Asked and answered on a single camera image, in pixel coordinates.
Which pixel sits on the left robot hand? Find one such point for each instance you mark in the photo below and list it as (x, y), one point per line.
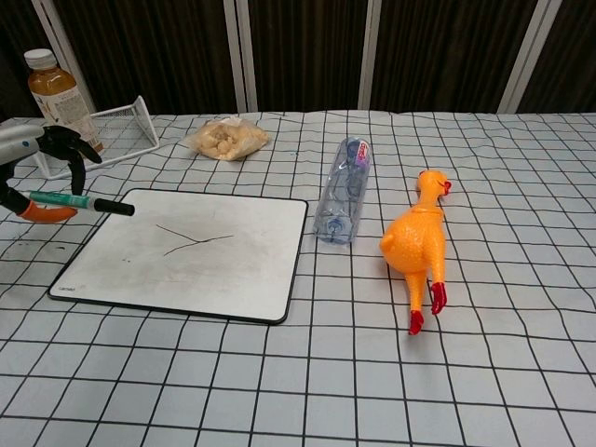
(23, 139)

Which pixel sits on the green black marker pen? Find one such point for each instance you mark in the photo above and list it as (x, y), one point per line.
(60, 199)

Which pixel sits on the white drawing board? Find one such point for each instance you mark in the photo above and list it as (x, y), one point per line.
(186, 270)

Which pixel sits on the amber tea bottle white cap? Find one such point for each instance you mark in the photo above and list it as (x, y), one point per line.
(56, 98)

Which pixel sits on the clear bag of beige snacks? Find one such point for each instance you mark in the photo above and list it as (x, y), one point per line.
(230, 137)

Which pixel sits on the clear plastic water bottle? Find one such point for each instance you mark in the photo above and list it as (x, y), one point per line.
(344, 191)

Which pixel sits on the orange rubber chicken toy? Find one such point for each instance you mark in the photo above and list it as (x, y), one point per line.
(414, 237)

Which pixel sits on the white black checked tablecloth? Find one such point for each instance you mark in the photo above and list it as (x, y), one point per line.
(419, 372)

